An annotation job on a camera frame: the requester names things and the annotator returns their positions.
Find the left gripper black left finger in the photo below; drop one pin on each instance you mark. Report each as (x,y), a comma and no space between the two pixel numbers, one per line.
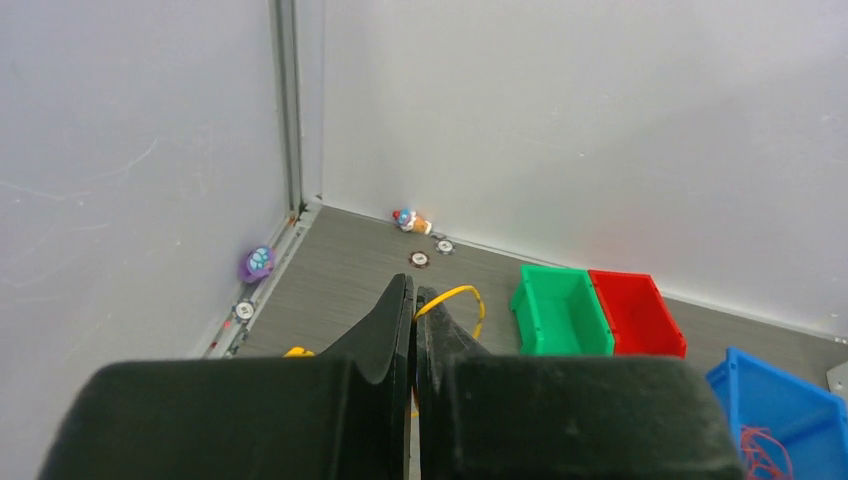
(343,413)

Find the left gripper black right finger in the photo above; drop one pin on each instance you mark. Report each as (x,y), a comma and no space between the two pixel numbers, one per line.
(494,416)

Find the green plastic bin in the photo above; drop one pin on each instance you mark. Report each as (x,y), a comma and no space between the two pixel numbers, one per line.
(558,313)

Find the small round gear disc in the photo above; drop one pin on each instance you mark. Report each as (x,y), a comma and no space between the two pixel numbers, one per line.
(419,260)

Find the small white gear disc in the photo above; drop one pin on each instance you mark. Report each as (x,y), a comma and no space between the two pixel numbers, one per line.
(445,247)

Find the purple round toy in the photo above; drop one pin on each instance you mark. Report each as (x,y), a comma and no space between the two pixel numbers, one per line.
(257,265)

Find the red plastic bin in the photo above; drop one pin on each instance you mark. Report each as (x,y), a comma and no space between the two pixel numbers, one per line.
(637,315)

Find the small figurine toy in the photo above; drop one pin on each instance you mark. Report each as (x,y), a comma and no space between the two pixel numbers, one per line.
(411,222)

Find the blue plastic bin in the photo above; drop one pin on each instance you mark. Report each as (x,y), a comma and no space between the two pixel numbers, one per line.
(808,423)

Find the white metronome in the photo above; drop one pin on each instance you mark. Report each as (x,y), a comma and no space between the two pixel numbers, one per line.
(837,379)

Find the left yellow triangle frame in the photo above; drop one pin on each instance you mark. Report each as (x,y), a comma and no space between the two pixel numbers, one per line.
(298,351)

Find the small disc by wall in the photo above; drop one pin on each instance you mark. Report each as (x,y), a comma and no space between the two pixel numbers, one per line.
(244,311)

